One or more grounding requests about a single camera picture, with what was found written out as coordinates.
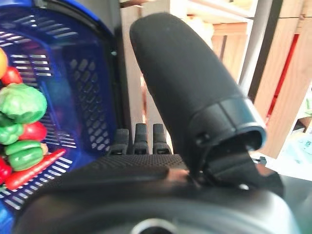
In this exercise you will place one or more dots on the right five-finger robot hand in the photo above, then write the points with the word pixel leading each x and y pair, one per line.
pixel 182 73

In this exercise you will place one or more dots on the green bell pepper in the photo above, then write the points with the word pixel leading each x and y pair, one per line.
pixel 9 131
pixel 24 156

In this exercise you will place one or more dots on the blue plastic shopping basket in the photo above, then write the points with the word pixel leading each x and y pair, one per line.
pixel 80 73

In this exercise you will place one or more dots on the red toy carrot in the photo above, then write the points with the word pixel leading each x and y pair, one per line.
pixel 36 169

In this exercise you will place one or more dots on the red bell pepper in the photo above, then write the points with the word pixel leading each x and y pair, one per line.
pixel 34 131
pixel 5 170

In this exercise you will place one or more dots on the red tomato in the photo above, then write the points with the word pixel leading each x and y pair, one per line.
pixel 11 76

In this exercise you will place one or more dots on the napa cabbage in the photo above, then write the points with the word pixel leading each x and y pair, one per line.
pixel 22 102

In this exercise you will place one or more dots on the yellow orange pepper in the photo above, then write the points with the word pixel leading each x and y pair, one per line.
pixel 3 62

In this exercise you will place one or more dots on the wooden display shelf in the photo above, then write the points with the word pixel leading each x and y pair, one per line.
pixel 280 73

